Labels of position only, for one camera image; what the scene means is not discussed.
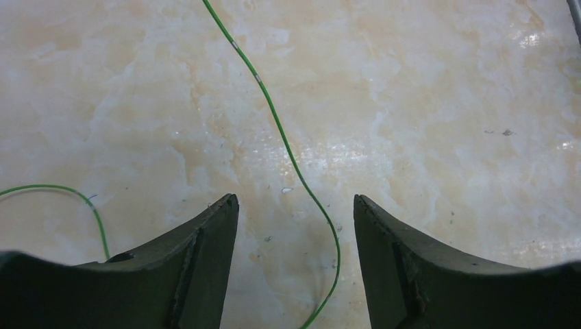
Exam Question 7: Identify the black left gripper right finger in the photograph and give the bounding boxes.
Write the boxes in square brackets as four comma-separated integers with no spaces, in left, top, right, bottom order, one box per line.
[354,195,580,328]

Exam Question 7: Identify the thin green wire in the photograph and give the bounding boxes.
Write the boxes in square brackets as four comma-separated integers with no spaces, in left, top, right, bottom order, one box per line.
[0,0,341,329]

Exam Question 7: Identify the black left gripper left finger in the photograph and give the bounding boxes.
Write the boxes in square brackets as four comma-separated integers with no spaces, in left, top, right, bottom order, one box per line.
[1,194,239,328]

